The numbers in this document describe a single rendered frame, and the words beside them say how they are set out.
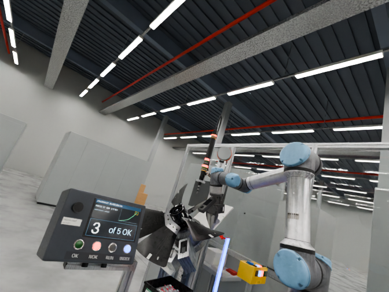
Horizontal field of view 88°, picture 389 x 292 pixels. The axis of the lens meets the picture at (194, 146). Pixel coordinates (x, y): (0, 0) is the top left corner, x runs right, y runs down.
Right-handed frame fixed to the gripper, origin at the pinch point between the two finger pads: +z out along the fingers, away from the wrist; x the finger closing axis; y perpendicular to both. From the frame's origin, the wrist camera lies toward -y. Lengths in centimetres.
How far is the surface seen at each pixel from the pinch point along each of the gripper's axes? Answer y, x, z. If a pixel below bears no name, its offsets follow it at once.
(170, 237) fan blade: -11.0, 24.6, 12.1
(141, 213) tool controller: -53, -18, -19
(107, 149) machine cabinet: 100, 570, -43
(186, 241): -1.8, 19.0, 14.8
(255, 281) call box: 20.6, -18.7, 27.5
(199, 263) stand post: 22, 31, 41
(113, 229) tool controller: -63, -19, -16
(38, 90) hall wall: -80, 1236, -319
